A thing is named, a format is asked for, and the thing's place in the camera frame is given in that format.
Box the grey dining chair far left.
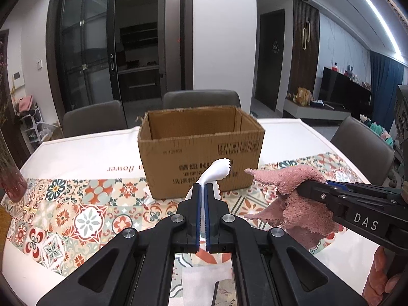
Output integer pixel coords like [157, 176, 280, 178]
[62, 100, 128, 137]

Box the person's right hand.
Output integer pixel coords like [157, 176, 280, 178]
[362, 247, 402, 306]

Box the white flat cloth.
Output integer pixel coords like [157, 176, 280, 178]
[168, 249, 232, 305]

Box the white tv cabinet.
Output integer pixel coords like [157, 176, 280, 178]
[283, 99, 351, 121]

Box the black television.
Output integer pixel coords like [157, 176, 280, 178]
[319, 67, 371, 110]

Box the grey dining chair far centre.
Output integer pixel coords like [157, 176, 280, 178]
[162, 89, 241, 109]

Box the shoe rack with items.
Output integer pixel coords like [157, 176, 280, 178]
[14, 95, 55, 146]

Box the brown cardboard box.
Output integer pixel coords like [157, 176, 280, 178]
[138, 106, 265, 200]

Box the grey dining chair right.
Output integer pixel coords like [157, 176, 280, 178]
[330, 116, 395, 186]

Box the glass vase with dried flowers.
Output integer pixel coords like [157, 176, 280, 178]
[1, 40, 27, 203]

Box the pink fluffy towel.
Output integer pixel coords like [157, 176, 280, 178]
[244, 164, 345, 250]

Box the grey dining chair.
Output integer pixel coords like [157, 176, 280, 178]
[330, 116, 395, 186]
[162, 89, 241, 109]
[62, 100, 128, 137]

